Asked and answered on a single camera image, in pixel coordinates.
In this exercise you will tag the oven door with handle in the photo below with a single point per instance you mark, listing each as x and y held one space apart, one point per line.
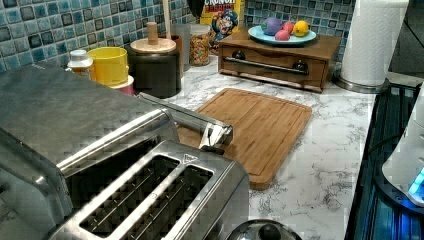
215 133

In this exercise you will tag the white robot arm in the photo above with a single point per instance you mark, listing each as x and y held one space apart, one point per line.
404 168

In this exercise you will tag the stainless steel toaster oven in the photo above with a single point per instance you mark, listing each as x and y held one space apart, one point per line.
64 138

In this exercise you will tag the bamboo cutting board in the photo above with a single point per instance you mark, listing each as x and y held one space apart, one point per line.
265 128

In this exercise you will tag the cereal filled glass jar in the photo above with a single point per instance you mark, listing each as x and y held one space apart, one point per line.
199 45

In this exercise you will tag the silver two-slot toaster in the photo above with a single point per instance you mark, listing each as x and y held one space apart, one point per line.
174 192

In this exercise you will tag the black canister with wooden lid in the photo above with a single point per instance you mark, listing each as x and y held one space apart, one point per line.
154 63

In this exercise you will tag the brown utensil holder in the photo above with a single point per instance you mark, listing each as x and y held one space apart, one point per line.
179 50

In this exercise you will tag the pink bowl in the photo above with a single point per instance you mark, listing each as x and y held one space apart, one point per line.
127 87

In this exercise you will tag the empty clear glass jar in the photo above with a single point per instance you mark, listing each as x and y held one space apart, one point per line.
183 31

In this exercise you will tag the light blue plate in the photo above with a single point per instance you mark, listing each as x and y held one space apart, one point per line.
257 33

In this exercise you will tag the Cap'n Crunch cereal box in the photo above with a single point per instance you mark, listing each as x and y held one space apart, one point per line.
224 18

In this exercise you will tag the wooden drawer box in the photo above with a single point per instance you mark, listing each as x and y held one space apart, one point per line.
308 66

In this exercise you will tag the pink toy fruit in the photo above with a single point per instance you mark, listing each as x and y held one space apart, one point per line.
282 35

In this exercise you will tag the purple toy fruit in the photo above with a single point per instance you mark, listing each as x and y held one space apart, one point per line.
271 26

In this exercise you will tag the yellow plastic cup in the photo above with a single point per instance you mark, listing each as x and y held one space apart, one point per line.
110 65

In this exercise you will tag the red toy fruit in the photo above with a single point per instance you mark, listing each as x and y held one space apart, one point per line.
288 26

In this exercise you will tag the stainless steel kettle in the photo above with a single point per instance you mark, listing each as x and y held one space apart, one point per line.
262 229

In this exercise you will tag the yellow toy lemon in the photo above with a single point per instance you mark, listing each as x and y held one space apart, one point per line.
300 28

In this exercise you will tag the wooden spatula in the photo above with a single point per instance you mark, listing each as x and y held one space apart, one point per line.
167 19

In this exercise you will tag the white cap spice bottle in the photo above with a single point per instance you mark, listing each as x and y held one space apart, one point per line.
80 63

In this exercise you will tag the paper towel roll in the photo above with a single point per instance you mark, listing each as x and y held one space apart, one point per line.
371 42

